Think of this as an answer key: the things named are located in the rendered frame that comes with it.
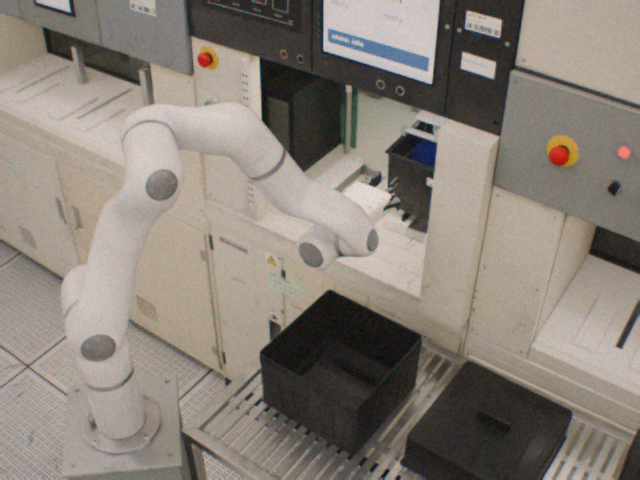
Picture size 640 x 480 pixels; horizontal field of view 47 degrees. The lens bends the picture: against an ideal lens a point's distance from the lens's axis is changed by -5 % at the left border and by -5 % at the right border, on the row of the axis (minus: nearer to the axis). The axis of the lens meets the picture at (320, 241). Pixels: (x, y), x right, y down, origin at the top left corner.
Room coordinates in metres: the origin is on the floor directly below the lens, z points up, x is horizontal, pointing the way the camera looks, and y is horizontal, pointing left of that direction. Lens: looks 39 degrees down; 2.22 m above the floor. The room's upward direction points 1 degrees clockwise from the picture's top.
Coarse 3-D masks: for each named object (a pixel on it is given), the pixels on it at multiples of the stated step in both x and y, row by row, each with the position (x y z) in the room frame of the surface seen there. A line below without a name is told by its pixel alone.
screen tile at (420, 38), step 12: (384, 0) 1.53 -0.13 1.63; (396, 0) 1.52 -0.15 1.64; (408, 0) 1.50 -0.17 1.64; (420, 0) 1.49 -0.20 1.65; (396, 12) 1.52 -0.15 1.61; (408, 12) 1.50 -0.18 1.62; (420, 12) 1.48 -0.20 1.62; (432, 12) 1.47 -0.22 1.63; (384, 24) 1.53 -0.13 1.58; (396, 24) 1.52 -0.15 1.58; (420, 24) 1.48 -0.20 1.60; (384, 36) 1.53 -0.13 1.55; (396, 36) 1.51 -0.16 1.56; (408, 36) 1.50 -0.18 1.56; (420, 36) 1.48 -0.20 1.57; (420, 48) 1.48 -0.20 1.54
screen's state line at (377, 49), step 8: (328, 32) 1.61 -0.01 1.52; (336, 32) 1.60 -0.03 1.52; (328, 40) 1.61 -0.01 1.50; (336, 40) 1.60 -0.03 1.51; (344, 40) 1.59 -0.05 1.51; (352, 40) 1.58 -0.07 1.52; (360, 40) 1.56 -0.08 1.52; (368, 40) 1.55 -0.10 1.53; (352, 48) 1.58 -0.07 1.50; (360, 48) 1.56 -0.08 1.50; (368, 48) 1.55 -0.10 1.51; (376, 48) 1.54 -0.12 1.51; (384, 48) 1.53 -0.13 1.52; (392, 48) 1.52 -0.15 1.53; (376, 56) 1.54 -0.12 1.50; (384, 56) 1.53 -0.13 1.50; (392, 56) 1.52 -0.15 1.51; (400, 56) 1.51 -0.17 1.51; (408, 56) 1.50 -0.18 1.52; (416, 56) 1.48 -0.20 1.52; (424, 56) 1.47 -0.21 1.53; (408, 64) 1.49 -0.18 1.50; (416, 64) 1.48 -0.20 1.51; (424, 64) 1.47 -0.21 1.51
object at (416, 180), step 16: (416, 128) 1.87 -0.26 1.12; (432, 128) 1.89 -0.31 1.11; (400, 144) 1.79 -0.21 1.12; (416, 144) 1.86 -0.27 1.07; (400, 160) 1.72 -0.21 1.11; (400, 176) 1.72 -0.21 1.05; (416, 176) 1.70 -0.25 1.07; (432, 176) 1.67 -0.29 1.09; (400, 192) 1.73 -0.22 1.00; (416, 192) 1.70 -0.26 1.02; (432, 192) 1.67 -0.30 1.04; (400, 208) 1.73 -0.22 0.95; (416, 208) 1.70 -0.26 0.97
